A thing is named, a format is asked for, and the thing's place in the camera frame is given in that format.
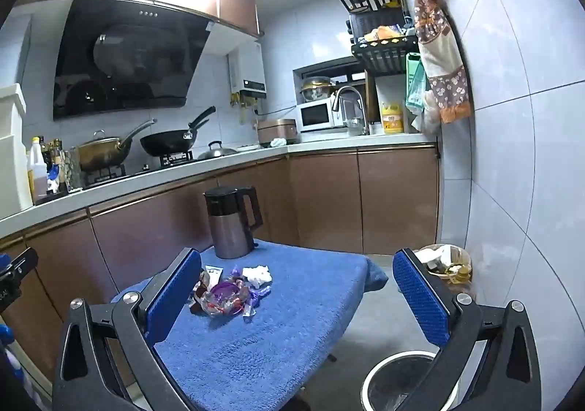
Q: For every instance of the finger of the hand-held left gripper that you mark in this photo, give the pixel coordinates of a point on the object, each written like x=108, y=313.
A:
x=4, y=334
x=20, y=262

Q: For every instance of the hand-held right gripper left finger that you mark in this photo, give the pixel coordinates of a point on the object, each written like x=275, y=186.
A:
x=173, y=297

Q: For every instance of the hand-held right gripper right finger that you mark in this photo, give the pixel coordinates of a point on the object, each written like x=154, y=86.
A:
x=420, y=297

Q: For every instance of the purple candy wrapper pile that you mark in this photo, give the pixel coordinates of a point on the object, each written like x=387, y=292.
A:
x=224, y=293

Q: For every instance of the white-rimmed trash bin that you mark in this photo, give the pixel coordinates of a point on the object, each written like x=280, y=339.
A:
x=397, y=386

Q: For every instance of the beige bin with plastic liner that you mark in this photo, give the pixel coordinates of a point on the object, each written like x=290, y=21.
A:
x=434, y=254

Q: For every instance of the white printed sachet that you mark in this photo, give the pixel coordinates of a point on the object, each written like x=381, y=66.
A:
x=213, y=275

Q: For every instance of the large cooking oil bottle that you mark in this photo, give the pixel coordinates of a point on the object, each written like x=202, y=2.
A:
x=460, y=276

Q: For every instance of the small purple foil wrapper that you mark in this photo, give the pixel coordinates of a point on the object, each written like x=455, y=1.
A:
x=236, y=271

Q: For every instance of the white crumpled tissue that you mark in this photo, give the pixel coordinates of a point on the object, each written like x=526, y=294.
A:
x=257, y=275

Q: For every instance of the blue towel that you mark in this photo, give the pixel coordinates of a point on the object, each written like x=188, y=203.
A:
x=256, y=347

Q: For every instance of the brown kitchen counter cabinets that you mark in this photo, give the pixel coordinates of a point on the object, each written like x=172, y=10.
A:
x=397, y=196

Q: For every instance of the white storage unit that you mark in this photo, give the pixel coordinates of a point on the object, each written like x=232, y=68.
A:
x=11, y=155

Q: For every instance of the dark sauce bottle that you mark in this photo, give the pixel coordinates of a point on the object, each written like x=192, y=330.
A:
x=57, y=153

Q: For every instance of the gas stove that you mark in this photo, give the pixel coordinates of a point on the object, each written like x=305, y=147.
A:
x=137, y=174

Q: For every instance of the steel pot lid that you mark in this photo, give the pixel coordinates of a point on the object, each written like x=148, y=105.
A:
x=215, y=153

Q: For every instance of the black wok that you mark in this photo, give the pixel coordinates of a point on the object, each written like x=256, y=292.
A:
x=167, y=144

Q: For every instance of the yellow detergent bottle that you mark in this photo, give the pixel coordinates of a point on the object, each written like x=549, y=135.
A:
x=392, y=118

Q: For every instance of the white cloth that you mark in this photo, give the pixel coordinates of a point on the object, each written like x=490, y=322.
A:
x=278, y=143

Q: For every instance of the pink rice cooker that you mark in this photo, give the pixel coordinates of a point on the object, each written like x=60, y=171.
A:
x=276, y=131

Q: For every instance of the chrome faucet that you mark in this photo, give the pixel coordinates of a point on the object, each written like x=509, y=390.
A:
x=361, y=105

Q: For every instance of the wooden cutting board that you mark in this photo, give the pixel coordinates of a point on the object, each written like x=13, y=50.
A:
x=371, y=96

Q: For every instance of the white microwave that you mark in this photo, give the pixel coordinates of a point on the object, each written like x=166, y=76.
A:
x=315, y=115

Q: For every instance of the green plastic bag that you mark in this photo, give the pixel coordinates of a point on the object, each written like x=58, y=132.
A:
x=413, y=86

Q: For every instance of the black glass range hood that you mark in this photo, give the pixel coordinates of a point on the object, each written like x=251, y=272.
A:
x=128, y=59

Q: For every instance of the white water heater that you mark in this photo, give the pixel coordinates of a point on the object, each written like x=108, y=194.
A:
x=249, y=68

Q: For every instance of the floral apron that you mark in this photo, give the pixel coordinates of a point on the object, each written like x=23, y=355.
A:
x=438, y=50

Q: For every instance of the orange packet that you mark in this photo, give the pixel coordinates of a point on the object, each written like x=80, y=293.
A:
x=386, y=33

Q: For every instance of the black wall rack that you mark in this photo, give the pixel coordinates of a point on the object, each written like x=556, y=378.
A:
x=384, y=57

